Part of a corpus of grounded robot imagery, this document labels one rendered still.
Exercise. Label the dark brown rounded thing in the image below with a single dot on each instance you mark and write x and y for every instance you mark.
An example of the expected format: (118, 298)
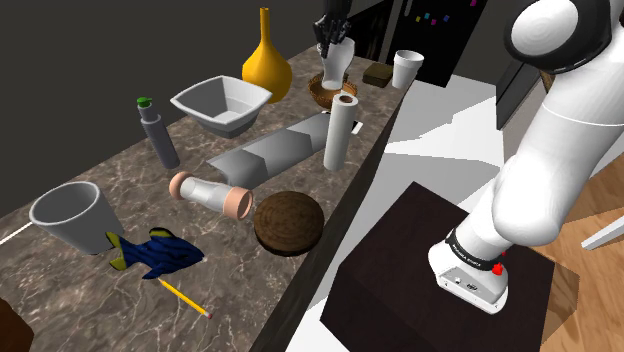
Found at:
(13, 329)

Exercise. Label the large grey cup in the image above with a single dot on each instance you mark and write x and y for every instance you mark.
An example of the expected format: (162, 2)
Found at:
(80, 226)

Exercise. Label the white paper towel roll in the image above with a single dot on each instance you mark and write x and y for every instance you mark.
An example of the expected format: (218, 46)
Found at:
(339, 134)

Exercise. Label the clear shaker with pink ends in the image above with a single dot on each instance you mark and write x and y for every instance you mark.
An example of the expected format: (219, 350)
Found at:
(209, 194)

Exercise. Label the grey flat long box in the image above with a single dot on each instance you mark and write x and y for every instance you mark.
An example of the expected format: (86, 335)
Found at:
(273, 151)

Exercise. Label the dark robot stand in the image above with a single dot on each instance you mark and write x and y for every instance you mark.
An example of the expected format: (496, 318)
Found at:
(404, 273)

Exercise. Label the black fridge with coloured magnets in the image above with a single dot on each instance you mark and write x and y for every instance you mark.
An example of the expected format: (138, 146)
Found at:
(438, 44)

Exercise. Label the white narrow vase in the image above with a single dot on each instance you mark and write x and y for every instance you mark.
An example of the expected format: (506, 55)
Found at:
(336, 63)

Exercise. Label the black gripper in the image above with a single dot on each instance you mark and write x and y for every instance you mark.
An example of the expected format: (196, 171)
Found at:
(335, 14)

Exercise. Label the brown round wooden disc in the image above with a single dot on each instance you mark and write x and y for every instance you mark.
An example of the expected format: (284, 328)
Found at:
(288, 223)

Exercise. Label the yellow long-necked vase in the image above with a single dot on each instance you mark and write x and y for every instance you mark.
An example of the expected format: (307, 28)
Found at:
(267, 68)

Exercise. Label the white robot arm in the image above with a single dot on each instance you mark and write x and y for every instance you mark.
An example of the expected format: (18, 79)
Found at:
(546, 161)

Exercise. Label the white square bowl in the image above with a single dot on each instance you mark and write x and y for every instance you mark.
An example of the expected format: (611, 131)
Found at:
(222, 105)

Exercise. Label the white foam cup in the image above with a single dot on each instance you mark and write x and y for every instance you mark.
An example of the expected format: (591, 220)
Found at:
(405, 68)

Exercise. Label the yellow pencil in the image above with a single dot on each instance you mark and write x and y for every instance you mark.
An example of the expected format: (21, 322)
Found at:
(184, 297)

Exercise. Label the blue and yellow fish toy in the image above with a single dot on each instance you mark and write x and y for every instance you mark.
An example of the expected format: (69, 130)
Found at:
(161, 253)

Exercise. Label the dark olive block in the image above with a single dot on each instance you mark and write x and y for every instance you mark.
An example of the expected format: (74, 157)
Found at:
(378, 74)

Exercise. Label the grey bottle with green cap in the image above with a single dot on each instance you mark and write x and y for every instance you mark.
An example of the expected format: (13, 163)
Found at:
(160, 141)

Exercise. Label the brown woven bowl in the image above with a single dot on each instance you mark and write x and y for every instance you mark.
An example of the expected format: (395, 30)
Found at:
(317, 95)

